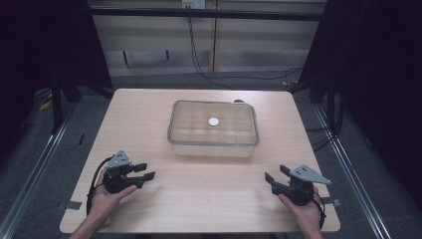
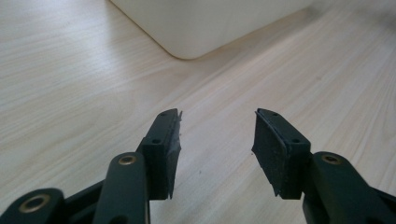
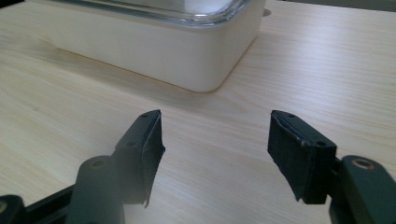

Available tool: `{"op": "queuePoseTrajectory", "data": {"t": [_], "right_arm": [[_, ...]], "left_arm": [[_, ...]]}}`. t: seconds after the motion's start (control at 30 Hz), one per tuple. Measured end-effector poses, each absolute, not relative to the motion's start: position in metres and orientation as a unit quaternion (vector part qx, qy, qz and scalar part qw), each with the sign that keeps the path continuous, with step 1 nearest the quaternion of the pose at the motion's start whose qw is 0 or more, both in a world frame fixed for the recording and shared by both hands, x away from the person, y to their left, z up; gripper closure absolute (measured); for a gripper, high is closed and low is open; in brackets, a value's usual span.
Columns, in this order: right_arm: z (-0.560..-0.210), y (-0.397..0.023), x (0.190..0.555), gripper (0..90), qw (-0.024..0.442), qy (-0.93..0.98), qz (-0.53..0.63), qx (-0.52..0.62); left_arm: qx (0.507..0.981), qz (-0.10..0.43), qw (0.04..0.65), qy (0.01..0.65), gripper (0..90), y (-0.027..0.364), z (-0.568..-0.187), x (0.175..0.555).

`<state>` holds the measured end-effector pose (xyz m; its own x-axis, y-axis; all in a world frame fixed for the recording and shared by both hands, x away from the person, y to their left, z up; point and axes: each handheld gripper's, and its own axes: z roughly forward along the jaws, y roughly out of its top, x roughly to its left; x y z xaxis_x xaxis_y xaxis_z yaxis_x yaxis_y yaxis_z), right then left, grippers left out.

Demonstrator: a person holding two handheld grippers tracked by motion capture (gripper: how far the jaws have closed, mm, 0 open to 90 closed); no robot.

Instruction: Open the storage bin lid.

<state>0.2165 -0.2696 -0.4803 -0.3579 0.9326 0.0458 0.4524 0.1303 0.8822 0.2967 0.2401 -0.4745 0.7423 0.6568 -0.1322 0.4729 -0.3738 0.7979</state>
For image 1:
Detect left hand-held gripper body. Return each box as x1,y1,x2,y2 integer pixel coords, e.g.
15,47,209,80
102,149,146,194

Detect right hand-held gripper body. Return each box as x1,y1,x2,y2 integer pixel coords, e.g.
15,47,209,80
272,164,332,207

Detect person's left hand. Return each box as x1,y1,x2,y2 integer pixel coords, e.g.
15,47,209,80
88,169,138,223

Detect person's right hand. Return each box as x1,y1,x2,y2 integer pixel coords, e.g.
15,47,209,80
277,185,325,231

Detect grey tape strip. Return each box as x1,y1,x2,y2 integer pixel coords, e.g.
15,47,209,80
320,196,342,208
63,200,83,211

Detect clear plastic storage box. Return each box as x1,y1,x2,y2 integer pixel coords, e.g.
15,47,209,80
169,140,257,159

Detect clear box lid grey rim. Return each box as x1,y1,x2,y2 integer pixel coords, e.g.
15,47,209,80
166,99,261,148

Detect black metal stand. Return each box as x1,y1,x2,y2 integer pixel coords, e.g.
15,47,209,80
50,63,66,135

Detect yellow floor object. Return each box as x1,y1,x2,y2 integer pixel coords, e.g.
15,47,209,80
38,99,54,113

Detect black curtain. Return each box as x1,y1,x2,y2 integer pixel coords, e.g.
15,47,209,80
0,0,113,160
288,0,422,213

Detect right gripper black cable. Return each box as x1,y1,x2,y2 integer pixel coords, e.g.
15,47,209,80
313,190,327,231

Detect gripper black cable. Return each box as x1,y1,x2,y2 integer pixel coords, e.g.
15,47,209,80
313,190,327,231
86,154,115,217

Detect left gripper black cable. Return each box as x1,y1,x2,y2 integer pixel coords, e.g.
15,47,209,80
86,154,115,217

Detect metal floor rail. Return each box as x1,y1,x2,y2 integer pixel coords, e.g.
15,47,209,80
0,99,79,239
312,103,394,239

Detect black floor cables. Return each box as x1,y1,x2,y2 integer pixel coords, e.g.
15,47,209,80
304,99,345,153

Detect long black wall cable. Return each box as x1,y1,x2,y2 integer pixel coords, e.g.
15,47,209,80
186,16,305,92

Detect black horizontal frame bar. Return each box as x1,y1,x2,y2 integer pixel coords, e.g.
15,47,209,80
89,7,327,22

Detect white wall socket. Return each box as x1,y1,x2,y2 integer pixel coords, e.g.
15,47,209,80
180,0,207,10

